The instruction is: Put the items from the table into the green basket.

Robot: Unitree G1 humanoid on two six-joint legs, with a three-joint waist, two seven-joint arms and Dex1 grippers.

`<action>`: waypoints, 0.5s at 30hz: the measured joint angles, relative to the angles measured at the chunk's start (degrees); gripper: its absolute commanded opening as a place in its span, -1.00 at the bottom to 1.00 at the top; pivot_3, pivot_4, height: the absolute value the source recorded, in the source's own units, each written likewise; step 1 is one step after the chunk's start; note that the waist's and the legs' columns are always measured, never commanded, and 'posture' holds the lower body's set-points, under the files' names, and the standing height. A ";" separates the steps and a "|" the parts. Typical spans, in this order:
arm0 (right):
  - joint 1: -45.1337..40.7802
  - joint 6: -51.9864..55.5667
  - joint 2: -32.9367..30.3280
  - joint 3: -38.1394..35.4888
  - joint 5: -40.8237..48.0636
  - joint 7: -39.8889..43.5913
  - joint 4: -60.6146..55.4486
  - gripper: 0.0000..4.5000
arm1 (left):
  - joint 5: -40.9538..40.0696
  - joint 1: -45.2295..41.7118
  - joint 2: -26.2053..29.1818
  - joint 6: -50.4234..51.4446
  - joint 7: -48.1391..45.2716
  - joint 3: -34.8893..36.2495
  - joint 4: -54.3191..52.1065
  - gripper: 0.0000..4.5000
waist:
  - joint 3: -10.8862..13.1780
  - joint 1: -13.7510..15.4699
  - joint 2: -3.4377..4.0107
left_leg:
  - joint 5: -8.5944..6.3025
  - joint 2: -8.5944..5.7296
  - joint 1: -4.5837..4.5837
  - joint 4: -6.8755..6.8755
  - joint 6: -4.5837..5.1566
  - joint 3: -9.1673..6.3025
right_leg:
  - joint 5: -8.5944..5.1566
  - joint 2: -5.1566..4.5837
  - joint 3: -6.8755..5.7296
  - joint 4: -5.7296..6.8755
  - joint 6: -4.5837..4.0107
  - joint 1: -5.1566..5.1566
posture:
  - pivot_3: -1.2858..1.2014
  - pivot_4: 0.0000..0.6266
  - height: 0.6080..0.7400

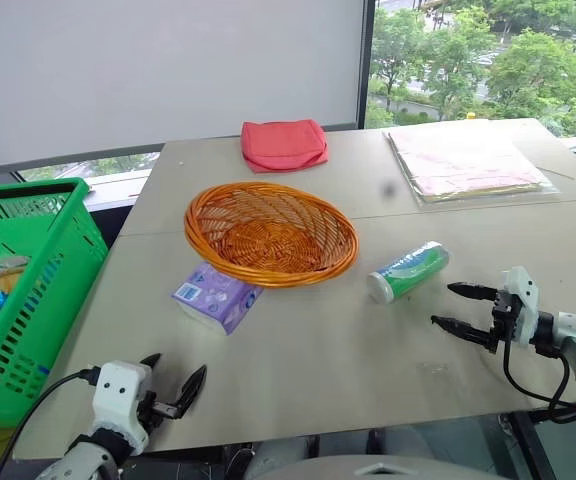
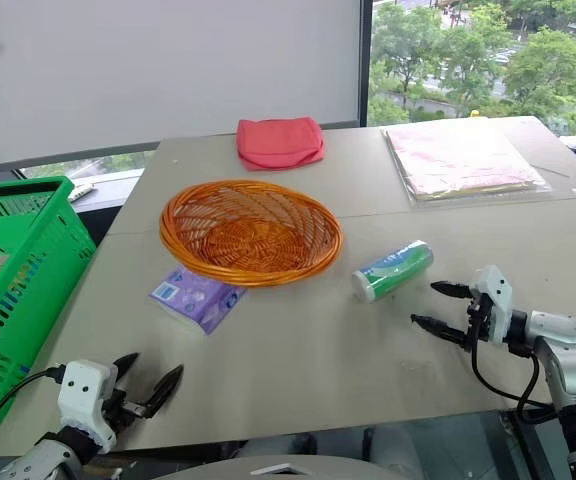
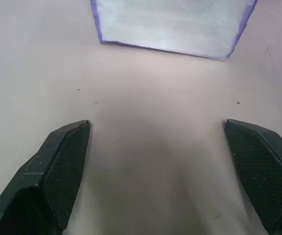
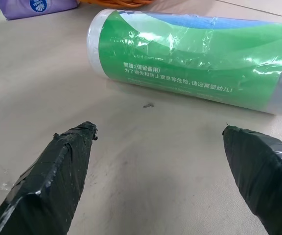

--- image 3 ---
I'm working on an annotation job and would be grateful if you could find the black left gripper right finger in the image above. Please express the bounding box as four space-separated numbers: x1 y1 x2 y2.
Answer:
222 118 282 234

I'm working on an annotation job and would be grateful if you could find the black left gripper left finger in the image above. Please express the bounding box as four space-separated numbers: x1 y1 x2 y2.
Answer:
0 119 92 235

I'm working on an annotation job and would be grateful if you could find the white cloth with purple edge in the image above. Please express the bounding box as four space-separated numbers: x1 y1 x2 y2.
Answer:
90 0 259 61

